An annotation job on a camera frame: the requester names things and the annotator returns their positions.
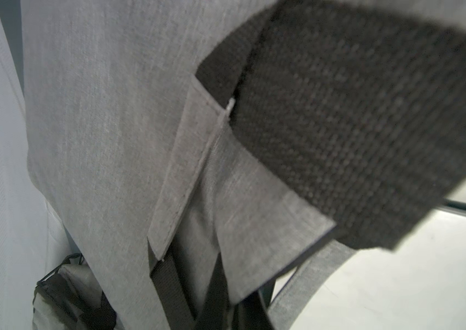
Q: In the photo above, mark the grey laptop bag with strap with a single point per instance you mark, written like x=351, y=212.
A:
x=70, y=297

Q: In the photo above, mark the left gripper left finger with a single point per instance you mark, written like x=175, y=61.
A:
x=215, y=309

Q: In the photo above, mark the grey laptop sleeve back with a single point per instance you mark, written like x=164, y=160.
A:
x=164, y=133

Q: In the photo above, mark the silver laptop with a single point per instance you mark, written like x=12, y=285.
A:
x=419, y=285

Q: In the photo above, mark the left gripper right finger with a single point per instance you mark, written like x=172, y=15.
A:
x=251, y=314

